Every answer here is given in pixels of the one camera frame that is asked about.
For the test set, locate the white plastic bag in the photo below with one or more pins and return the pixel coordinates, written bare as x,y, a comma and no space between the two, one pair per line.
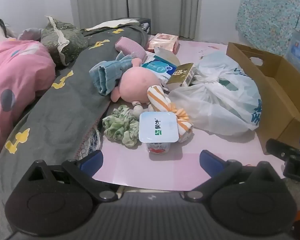
215,102

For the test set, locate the white mesh cloth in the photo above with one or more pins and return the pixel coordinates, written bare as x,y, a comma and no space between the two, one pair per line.
90,145

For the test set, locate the brown cardboard box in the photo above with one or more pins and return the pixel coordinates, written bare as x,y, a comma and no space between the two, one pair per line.
270,80

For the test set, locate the grey quilt with yellow prints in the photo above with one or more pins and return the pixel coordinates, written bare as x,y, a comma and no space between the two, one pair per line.
65,110

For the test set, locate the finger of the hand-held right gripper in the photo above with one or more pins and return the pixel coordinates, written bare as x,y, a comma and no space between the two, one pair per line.
280,148

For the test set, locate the orange striped cloth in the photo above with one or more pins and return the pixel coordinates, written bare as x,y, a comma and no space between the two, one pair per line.
160,100

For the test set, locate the pink plush toy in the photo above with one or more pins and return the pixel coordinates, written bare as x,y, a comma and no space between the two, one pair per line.
137,82

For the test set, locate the pink wet wipes pack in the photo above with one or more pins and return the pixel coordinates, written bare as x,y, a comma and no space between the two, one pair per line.
163,42

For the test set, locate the pink dotted blanket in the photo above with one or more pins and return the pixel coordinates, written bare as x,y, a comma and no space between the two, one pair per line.
17,75

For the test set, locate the grey curtain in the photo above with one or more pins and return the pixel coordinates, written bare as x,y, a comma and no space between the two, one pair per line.
140,2

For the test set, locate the gold tissue pack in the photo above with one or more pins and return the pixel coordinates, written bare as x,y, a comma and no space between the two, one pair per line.
181,76

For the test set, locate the pink folded towel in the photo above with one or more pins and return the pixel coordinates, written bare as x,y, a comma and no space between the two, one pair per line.
130,46

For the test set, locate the green scrunchie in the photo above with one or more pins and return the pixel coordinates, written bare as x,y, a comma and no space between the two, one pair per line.
117,127

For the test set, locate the dark nightstand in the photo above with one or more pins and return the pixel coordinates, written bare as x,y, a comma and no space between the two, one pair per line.
146,25

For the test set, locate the white yogurt cup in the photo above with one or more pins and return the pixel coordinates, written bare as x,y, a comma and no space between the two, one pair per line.
158,127

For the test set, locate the teal floral cloth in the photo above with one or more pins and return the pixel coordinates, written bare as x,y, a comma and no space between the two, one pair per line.
267,12

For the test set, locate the blue towel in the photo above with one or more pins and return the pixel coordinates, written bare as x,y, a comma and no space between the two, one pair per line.
107,75

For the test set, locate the green floral pillow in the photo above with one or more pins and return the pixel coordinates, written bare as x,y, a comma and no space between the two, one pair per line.
70,40

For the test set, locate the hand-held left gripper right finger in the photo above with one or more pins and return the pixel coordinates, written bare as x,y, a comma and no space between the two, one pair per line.
210,160

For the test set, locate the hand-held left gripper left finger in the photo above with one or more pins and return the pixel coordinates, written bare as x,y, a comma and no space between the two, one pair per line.
92,158

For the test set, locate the lilac pillow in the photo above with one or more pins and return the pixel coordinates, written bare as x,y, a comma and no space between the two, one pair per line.
30,33

